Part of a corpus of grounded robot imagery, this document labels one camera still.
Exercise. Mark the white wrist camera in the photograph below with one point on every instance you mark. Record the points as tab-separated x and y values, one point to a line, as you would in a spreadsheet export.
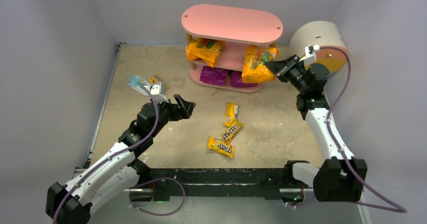
157	92
310	54

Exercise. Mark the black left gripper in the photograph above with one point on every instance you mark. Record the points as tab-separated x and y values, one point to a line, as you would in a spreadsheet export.
176	110

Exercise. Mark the pink three-tier shelf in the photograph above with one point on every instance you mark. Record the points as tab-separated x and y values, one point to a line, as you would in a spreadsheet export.
238	27

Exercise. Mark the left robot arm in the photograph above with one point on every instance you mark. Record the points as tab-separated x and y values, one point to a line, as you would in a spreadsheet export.
79	198

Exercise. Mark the light blue oval package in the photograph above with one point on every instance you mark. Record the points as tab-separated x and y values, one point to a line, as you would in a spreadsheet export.
139	84

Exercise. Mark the round cream drawer cabinet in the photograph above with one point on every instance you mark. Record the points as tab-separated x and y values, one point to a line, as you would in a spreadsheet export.
322	33

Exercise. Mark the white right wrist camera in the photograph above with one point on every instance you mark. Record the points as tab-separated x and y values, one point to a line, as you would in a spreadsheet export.
310	54

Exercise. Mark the purple blackcurrant gummy bag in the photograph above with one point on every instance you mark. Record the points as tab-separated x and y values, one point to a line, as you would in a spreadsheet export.
236	81
213	75

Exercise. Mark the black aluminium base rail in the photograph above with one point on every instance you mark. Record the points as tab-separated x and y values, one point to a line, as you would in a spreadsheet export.
268	183

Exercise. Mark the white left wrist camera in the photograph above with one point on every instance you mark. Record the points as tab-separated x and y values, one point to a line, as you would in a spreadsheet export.
157	92

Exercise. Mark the small yellow M&M's bag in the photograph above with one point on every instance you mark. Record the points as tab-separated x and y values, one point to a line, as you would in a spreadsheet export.
157	82

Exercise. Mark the orange mango gummy bag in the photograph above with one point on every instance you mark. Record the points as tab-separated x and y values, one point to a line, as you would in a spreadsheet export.
208	50
254	69

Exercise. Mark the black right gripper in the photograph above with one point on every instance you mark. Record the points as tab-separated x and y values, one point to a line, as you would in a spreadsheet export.
286	70

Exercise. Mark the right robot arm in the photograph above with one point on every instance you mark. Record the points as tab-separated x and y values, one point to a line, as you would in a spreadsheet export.
337	179

